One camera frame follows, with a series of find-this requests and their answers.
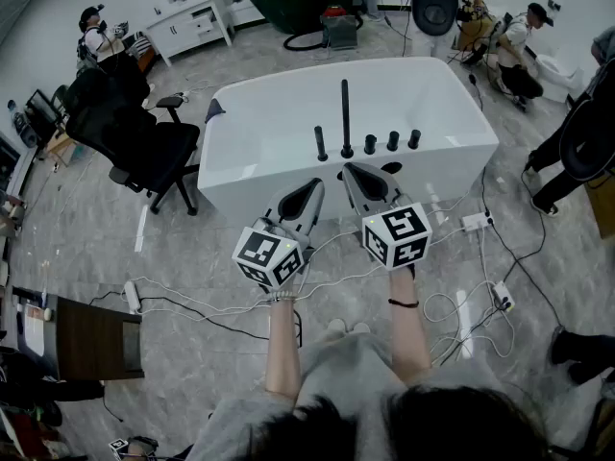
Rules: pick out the person's left forearm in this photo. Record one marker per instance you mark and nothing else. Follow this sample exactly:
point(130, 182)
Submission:
point(283, 348)

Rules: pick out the orange box with striped cloth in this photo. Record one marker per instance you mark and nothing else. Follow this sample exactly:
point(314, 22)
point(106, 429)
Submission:
point(144, 53)

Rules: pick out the person's left white shoe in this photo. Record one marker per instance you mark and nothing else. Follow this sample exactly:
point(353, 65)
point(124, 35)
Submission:
point(336, 325)

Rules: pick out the brown cardboard box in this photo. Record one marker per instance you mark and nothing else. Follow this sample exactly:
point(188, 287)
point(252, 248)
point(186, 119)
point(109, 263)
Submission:
point(473, 34)
point(603, 204)

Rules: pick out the dark green bathtub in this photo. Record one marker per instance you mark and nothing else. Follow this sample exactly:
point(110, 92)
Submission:
point(298, 7)

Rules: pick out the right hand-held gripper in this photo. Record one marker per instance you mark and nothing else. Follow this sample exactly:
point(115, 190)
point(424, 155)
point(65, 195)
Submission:
point(399, 235)

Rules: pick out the tall black faucet spout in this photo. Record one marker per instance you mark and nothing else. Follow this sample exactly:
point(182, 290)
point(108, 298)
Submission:
point(345, 113)

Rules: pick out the person's right white shoe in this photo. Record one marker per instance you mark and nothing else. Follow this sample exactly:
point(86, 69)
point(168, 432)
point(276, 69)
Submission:
point(361, 328)

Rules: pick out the white bathtub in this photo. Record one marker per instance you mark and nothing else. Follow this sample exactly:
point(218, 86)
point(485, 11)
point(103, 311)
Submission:
point(269, 128)

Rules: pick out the white drawer cabinet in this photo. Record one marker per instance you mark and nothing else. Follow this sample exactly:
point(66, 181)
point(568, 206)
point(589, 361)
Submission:
point(187, 27)

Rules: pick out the dark brown wooden cabinet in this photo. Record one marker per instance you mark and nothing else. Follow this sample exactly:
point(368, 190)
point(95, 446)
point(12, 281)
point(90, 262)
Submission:
point(91, 339)

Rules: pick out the red steel vacuum cleaner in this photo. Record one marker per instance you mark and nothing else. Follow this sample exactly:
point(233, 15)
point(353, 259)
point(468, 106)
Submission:
point(342, 29)

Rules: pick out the person's white shoe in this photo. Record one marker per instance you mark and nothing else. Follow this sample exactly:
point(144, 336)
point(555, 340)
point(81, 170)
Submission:
point(361, 328)
point(336, 325)

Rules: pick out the white power strip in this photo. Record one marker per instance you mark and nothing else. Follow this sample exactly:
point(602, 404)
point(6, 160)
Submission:
point(503, 296)
point(476, 221)
point(132, 297)

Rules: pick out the black office chair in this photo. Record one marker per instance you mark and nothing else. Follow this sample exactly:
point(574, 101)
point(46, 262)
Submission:
point(139, 142)

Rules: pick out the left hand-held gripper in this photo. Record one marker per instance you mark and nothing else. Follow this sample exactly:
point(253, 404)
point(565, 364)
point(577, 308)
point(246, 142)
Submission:
point(269, 257)

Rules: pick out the dark blue bath cushion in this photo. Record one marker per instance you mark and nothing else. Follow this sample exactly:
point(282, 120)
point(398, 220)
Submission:
point(214, 109)

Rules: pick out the black toilet seat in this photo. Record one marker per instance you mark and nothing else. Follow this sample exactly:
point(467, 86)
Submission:
point(572, 147)
point(435, 5)

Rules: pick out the black wrist band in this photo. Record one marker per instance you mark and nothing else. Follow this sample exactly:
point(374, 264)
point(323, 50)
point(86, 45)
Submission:
point(403, 303)

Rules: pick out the person's grey shirt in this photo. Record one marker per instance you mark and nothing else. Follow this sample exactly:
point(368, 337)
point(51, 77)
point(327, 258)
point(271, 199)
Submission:
point(346, 368)

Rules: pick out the person's right forearm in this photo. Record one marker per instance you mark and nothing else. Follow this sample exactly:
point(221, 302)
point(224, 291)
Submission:
point(408, 339)

